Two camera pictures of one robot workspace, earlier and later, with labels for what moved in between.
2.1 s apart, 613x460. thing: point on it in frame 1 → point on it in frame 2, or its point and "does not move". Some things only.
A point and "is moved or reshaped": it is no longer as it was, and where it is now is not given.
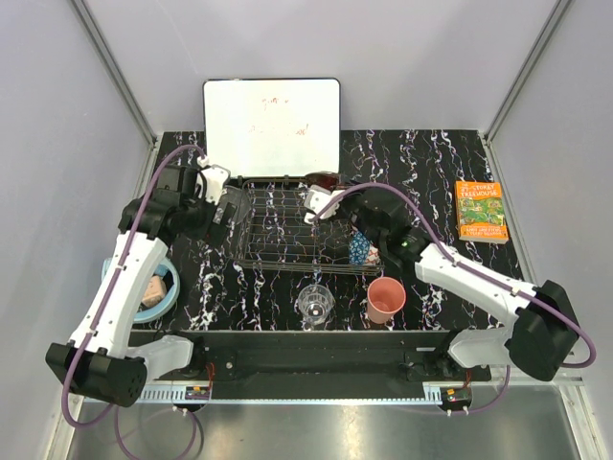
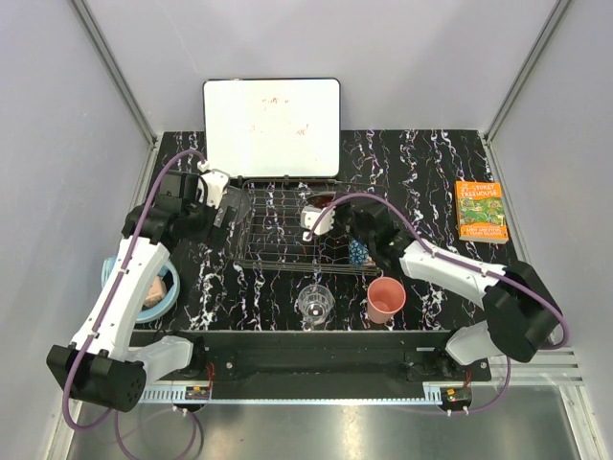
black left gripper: x=209 y=231 does not move
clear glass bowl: x=234 y=195 does not move
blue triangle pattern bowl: x=358 y=248 does not move
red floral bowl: x=329 y=179 is moved or reshaped
